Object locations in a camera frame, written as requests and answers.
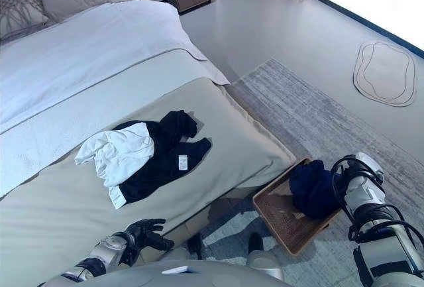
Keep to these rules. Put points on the dark robot left hand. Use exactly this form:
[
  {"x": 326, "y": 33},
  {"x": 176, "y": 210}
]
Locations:
[{"x": 147, "y": 234}]

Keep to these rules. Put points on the dark robot right hand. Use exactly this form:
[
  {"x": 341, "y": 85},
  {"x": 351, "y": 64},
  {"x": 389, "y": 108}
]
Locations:
[{"x": 344, "y": 171}]

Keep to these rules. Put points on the navy blue garment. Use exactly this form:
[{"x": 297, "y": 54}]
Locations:
[{"x": 313, "y": 191}]

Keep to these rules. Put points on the white garment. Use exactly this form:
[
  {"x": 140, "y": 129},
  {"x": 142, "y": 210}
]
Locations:
[{"x": 116, "y": 157}]

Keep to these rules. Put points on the black garment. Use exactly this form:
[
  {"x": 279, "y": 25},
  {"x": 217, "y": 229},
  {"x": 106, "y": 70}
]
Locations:
[{"x": 172, "y": 154}]

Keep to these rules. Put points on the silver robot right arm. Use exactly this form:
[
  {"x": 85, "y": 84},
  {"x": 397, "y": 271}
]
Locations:
[{"x": 374, "y": 220}]

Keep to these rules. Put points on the brown wicker basket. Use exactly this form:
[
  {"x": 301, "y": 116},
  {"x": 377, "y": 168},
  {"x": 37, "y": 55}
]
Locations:
[{"x": 281, "y": 220}]

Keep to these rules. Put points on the beige bed runner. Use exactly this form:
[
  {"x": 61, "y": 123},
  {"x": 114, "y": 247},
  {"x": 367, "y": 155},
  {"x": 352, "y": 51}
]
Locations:
[{"x": 232, "y": 134}]

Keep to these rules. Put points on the large grey area rug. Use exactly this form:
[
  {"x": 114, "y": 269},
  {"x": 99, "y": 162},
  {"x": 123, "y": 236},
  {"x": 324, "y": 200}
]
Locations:
[{"x": 314, "y": 118}]

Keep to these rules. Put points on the grey robot torso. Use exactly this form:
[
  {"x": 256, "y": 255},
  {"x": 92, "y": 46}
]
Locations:
[{"x": 198, "y": 275}]

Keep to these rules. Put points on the small beige oval rug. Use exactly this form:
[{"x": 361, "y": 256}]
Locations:
[{"x": 386, "y": 75}]

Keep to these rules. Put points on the silver robot right leg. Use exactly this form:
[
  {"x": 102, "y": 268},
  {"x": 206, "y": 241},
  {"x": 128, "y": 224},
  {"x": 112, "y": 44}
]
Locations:
[{"x": 263, "y": 260}]

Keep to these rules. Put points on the white duvet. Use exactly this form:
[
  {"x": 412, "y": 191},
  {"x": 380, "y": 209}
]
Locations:
[{"x": 92, "y": 55}]

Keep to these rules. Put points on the grey patterned cushion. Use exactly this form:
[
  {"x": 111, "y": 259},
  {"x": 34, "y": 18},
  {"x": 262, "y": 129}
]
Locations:
[{"x": 20, "y": 12}]

